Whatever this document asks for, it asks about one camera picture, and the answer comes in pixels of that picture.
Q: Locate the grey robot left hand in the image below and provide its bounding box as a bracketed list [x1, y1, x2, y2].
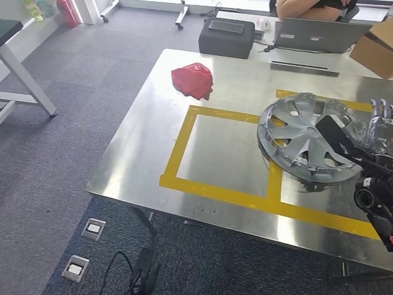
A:
[144, 260, 161, 295]

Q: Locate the silver wheel hubcap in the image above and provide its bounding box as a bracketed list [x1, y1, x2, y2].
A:
[257, 92, 367, 185]

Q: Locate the steel workbench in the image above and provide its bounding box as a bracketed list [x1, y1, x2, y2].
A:
[86, 48, 393, 286]

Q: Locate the metal floor socket plate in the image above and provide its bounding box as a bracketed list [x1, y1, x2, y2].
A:
[61, 255, 90, 284]
[81, 218, 106, 242]

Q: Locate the yellow tape double rectangle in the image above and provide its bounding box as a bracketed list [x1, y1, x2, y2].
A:
[159, 88, 382, 241]

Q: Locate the black hard case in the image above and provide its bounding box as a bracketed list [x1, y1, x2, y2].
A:
[198, 17, 256, 60]

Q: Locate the white wheeled stand leg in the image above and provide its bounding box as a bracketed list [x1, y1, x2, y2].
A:
[100, 0, 121, 23]
[175, 0, 190, 30]

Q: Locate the dark metal strip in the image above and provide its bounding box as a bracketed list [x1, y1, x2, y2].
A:
[269, 60, 339, 77]

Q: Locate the yellow green bottle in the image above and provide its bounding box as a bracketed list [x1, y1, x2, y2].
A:
[23, 0, 44, 22]

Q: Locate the green topped white table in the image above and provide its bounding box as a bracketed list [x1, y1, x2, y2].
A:
[0, 19, 58, 125]

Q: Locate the grey laptop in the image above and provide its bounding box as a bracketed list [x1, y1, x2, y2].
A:
[273, 17, 373, 55]

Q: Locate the person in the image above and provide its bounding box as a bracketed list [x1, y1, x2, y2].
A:
[269, 0, 359, 22]

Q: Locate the cardboard box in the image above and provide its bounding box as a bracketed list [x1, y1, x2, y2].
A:
[349, 18, 393, 80]

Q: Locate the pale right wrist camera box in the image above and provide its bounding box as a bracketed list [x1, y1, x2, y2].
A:
[330, 114, 354, 130]

